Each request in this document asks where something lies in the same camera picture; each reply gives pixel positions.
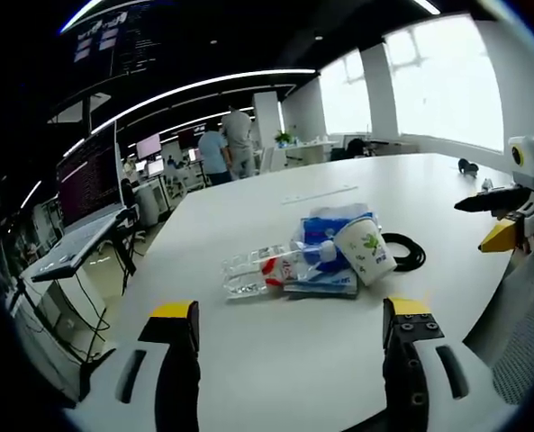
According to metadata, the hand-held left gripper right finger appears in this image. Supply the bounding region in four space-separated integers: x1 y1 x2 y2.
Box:
381 296 495 432

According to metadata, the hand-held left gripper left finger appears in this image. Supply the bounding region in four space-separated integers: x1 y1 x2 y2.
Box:
74 300 202 432

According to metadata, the black cable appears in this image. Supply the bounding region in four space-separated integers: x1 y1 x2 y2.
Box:
380 231 428 274

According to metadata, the white paper cup green print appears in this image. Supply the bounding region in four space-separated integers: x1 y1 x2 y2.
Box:
333 218 398 287

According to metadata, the clear plastic bottle red label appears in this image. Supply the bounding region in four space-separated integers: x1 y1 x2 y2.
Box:
221 239 339 303

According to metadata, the blue tissue pack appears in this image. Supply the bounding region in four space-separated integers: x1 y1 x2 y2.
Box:
283 202 381 301

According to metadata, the small black object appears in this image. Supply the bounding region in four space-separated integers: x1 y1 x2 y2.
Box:
457 157 482 179

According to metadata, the grey mesh chair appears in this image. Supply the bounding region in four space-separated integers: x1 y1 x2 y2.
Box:
462 245 534 407

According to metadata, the white table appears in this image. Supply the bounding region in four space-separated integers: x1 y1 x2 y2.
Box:
61 151 520 432

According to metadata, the open laptop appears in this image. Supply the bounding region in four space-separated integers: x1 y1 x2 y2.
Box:
31 125 131 284

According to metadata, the desk monitor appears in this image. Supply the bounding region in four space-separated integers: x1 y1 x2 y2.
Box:
134 133 163 162

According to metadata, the overhead display screen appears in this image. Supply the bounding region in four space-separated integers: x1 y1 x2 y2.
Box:
70 0 168 78

